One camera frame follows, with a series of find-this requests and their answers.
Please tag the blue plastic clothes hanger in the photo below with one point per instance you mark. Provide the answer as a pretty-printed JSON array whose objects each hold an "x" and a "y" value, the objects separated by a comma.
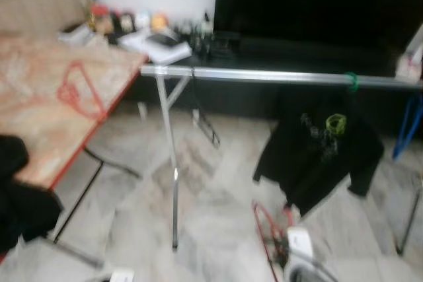
[{"x": 411, "y": 123}]

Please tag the green clothes hanger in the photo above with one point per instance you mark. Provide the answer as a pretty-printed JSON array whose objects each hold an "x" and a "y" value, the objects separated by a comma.
[{"x": 353, "y": 82}]

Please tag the silver metal clothes rack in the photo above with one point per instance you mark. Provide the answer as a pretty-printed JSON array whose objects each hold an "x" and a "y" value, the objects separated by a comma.
[{"x": 264, "y": 76}]

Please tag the white tissue box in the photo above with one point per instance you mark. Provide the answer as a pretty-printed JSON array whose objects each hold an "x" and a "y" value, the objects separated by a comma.
[{"x": 408, "y": 67}]

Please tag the electronics board cluster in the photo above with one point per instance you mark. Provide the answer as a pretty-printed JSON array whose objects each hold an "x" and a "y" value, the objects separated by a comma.
[{"x": 198, "y": 37}]

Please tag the black tablet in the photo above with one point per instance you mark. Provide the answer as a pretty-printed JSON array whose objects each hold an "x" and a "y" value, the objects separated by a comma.
[{"x": 162, "y": 40}]

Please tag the black flat screen television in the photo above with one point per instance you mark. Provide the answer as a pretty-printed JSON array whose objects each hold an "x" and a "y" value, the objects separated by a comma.
[{"x": 317, "y": 4}]

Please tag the white paper stack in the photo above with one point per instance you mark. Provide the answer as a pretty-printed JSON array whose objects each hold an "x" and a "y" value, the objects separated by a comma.
[{"x": 135, "y": 41}]

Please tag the orange egg figurine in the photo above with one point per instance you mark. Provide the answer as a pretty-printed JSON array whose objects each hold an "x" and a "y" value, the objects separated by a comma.
[{"x": 159, "y": 22}]

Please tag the white egg figurine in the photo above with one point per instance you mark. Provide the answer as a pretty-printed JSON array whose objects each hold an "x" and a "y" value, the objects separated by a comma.
[{"x": 142, "y": 20}]

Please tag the marble pattern folding table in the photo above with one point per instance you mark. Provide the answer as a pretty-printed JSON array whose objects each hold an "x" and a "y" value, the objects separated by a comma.
[{"x": 39, "y": 117}]

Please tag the black egg figurine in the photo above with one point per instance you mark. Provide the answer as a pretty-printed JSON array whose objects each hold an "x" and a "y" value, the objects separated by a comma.
[{"x": 121, "y": 22}]

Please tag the red lidded snack jar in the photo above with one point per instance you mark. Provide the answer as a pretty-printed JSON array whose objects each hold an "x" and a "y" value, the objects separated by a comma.
[{"x": 99, "y": 21}]

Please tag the light wood drawer cabinet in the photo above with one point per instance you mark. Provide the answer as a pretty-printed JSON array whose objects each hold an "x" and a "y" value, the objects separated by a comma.
[{"x": 39, "y": 4}]

